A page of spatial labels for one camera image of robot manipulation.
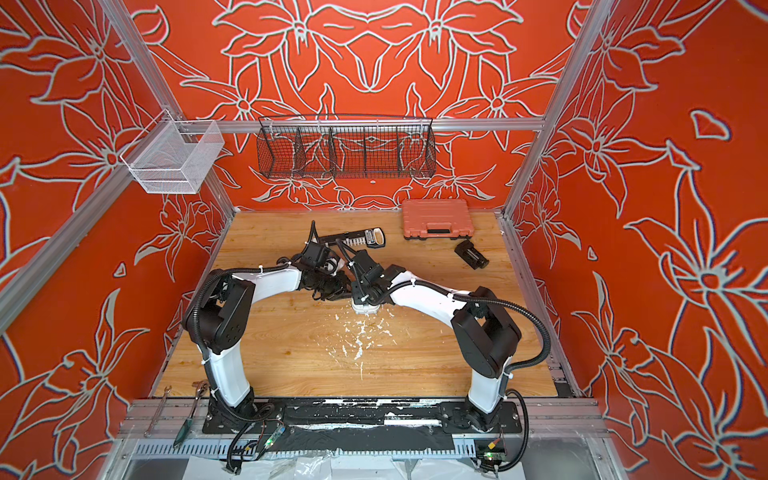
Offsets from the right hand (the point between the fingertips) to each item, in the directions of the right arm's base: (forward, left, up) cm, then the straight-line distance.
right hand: (359, 287), depth 88 cm
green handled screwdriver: (-36, +41, -8) cm, 55 cm away
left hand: (+2, +1, -5) cm, 6 cm away
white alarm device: (-4, -2, -6) cm, 8 cm away
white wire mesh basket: (+32, +59, +25) cm, 72 cm away
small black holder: (+19, -37, -6) cm, 42 cm away
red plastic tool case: (+32, -32, -3) cm, 45 cm away
